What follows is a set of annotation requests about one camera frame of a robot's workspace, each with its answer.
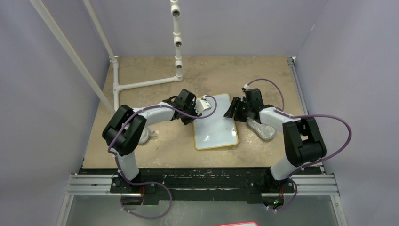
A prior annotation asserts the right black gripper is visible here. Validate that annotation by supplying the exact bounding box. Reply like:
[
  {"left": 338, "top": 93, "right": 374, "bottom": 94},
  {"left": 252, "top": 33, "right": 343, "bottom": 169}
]
[{"left": 223, "top": 97, "right": 252, "bottom": 123}]

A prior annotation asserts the yellow framed whiteboard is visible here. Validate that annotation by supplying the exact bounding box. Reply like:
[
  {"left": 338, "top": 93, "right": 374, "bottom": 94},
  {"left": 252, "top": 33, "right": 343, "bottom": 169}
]
[{"left": 193, "top": 93, "right": 239, "bottom": 151}]

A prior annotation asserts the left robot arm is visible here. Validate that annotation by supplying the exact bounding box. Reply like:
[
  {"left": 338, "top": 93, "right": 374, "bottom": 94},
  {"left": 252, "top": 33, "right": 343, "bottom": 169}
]
[{"left": 102, "top": 89, "right": 200, "bottom": 193}]

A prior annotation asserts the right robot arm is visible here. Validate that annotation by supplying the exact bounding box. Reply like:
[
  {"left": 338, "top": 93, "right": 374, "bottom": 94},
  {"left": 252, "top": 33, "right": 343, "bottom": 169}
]
[{"left": 224, "top": 89, "right": 327, "bottom": 192}]

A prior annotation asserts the grey eraser pad lower right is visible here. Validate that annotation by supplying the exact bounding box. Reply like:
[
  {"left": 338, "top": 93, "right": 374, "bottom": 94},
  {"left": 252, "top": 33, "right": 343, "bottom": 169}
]
[{"left": 246, "top": 118, "right": 277, "bottom": 141}]

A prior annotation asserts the grey eraser pad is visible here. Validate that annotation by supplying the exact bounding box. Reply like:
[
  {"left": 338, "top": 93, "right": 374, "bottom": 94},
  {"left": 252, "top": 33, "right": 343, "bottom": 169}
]
[
  {"left": 246, "top": 118, "right": 277, "bottom": 141},
  {"left": 138, "top": 128, "right": 159, "bottom": 145}
]

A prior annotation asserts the grey eraser pad left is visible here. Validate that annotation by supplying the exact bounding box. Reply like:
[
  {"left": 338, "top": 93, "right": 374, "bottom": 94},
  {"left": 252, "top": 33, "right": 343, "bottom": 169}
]
[{"left": 138, "top": 128, "right": 159, "bottom": 145}]

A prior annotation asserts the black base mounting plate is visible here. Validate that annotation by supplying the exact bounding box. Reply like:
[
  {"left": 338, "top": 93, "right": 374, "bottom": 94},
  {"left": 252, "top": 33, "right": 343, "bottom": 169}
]
[{"left": 79, "top": 167, "right": 321, "bottom": 208}]

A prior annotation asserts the red edged object bottom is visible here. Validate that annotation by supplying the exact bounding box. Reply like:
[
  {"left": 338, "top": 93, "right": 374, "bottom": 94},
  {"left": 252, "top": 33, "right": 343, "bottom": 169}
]
[{"left": 215, "top": 221, "right": 258, "bottom": 226}]

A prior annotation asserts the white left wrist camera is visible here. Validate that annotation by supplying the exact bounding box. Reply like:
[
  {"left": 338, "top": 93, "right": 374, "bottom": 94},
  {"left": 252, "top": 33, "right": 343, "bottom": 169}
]
[{"left": 195, "top": 96, "right": 212, "bottom": 115}]

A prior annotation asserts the white PVC pipe frame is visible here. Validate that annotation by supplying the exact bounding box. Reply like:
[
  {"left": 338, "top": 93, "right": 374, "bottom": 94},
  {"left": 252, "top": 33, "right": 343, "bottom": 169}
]
[{"left": 30, "top": 0, "right": 184, "bottom": 114}]

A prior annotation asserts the aluminium extrusion rail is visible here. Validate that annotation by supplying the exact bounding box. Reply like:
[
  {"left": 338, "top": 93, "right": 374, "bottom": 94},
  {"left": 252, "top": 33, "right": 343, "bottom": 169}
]
[{"left": 56, "top": 174, "right": 348, "bottom": 226}]

